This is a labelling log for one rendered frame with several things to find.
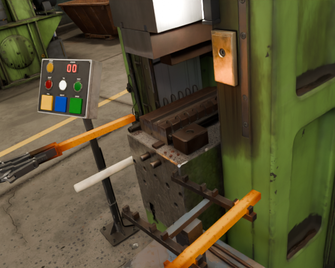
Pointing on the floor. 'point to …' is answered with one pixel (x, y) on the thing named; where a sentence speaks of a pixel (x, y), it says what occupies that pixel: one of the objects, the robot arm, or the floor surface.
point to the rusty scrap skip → (92, 17)
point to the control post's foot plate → (114, 239)
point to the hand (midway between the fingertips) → (44, 153)
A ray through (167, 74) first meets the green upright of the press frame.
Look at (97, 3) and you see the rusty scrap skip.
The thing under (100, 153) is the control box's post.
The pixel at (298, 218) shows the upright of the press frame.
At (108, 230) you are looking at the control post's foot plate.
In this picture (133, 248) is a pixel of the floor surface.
